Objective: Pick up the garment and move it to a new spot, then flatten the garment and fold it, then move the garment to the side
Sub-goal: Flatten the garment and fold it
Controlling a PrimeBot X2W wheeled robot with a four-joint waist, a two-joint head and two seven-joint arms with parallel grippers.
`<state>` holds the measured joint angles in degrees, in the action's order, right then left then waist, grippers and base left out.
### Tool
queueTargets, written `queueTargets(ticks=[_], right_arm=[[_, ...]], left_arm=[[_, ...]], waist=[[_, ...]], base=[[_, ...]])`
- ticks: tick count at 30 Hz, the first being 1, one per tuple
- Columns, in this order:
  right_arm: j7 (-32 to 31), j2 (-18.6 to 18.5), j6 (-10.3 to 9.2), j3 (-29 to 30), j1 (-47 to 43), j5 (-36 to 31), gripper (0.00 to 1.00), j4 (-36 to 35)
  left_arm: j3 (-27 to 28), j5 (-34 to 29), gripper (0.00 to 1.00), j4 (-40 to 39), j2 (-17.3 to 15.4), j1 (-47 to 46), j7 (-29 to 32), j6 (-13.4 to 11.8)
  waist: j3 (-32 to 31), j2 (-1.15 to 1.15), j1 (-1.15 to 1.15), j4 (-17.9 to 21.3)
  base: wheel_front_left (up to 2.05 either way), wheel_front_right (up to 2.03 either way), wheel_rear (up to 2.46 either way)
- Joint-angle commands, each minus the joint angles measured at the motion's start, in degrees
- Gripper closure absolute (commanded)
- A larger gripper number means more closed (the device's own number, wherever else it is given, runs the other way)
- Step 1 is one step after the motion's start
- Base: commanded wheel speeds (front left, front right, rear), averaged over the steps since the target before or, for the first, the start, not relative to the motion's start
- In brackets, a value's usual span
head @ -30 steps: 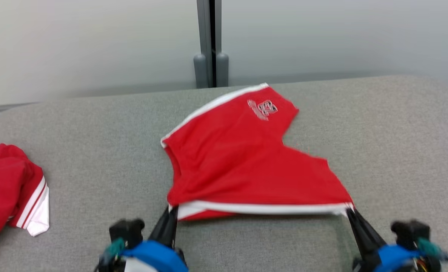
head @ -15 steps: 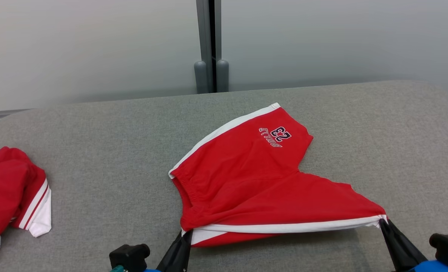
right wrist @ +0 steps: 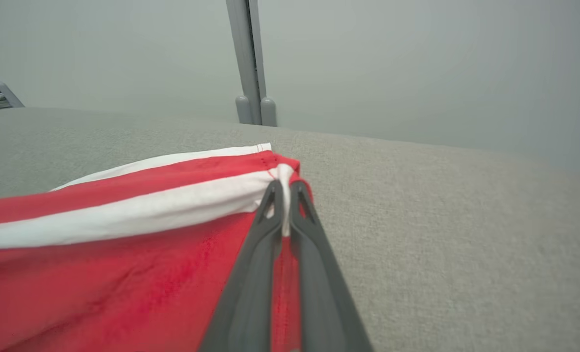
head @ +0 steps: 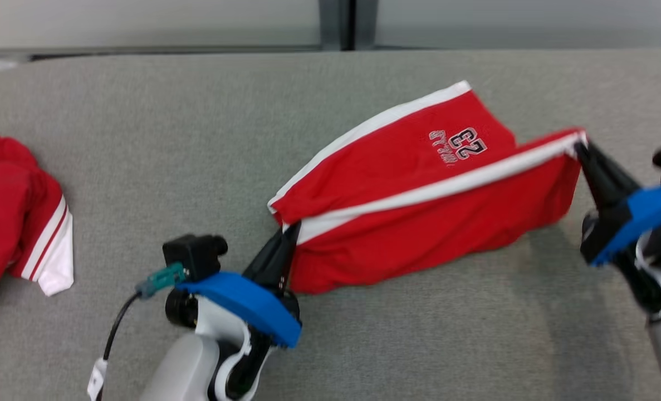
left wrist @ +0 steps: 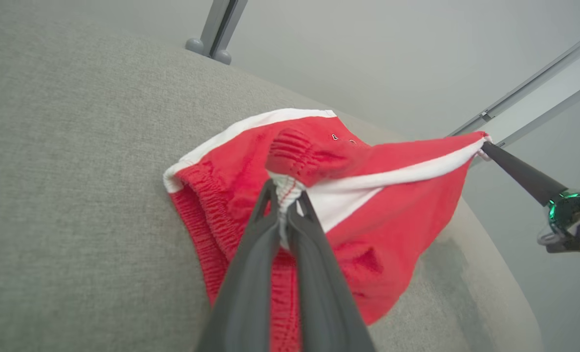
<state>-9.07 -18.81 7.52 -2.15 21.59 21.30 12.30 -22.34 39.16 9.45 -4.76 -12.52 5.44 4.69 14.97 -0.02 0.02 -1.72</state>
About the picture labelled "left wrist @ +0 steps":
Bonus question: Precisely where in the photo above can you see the grey partition frame post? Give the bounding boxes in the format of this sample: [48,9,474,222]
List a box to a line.
[186,0,249,66]
[448,24,580,167]

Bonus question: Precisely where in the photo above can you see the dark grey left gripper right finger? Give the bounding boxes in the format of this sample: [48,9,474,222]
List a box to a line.
[286,191,376,352]

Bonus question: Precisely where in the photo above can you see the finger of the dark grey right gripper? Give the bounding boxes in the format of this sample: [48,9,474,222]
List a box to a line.
[480,142,567,206]

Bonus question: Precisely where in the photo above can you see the red shorts with white stripe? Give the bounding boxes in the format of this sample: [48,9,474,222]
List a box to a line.
[163,109,491,352]

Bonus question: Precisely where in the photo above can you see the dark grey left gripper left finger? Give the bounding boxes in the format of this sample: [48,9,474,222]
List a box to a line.
[194,178,283,352]

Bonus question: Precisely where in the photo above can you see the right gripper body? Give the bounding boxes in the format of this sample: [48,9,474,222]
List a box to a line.
[537,192,580,255]

